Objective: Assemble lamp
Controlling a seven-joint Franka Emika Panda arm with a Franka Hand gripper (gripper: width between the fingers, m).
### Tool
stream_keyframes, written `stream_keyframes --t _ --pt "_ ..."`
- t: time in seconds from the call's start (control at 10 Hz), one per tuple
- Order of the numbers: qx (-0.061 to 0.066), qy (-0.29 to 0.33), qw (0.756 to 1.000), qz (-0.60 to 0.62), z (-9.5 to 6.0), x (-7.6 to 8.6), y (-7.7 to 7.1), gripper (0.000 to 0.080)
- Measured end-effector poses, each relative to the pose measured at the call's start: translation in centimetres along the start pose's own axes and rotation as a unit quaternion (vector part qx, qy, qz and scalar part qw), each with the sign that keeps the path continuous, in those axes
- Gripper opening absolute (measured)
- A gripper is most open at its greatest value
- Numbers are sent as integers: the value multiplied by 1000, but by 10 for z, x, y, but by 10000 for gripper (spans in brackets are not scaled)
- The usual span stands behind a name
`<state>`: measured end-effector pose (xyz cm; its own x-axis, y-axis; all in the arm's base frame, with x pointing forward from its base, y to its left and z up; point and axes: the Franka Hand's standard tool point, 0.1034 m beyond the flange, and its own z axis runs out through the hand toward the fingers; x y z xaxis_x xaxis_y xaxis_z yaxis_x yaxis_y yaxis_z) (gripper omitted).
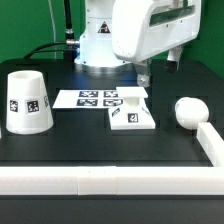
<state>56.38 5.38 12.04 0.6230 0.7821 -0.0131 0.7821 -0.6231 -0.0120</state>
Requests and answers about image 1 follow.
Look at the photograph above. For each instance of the white front fence bar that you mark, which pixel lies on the white front fence bar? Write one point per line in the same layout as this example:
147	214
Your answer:
111	181

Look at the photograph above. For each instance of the white lamp shade cone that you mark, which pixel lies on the white lamp shade cone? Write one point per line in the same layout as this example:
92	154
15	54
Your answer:
28	108

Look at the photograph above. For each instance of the white lamp bulb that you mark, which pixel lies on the white lamp bulb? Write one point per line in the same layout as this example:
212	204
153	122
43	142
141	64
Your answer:
190	112

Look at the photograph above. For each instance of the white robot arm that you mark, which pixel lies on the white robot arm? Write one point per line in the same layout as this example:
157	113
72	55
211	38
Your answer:
96	52

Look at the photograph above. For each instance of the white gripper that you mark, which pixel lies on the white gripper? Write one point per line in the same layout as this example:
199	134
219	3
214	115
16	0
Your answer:
142	29

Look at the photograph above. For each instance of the white right fence bar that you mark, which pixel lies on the white right fence bar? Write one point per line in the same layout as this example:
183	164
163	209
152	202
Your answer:
212	143

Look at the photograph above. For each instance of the white lamp base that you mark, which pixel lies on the white lamp base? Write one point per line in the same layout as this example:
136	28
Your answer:
133	113

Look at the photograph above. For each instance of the white fence bar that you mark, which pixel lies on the white fence bar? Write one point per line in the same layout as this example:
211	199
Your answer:
212	143
111	181

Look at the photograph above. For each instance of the white marker sheet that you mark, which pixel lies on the white marker sheet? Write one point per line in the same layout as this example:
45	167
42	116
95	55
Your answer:
96	99

